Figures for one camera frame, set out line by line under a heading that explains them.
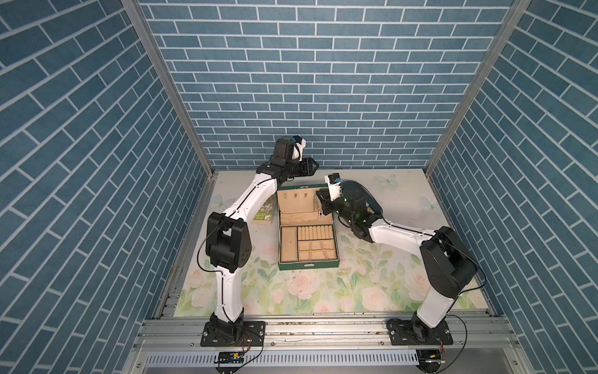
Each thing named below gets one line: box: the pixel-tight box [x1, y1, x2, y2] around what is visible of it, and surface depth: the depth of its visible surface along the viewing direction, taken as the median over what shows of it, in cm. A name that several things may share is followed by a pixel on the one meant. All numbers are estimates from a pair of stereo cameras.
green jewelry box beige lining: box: [277, 183, 340, 271], surface depth 92 cm
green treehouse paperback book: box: [251, 191, 280, 224], surface depth 101 cm
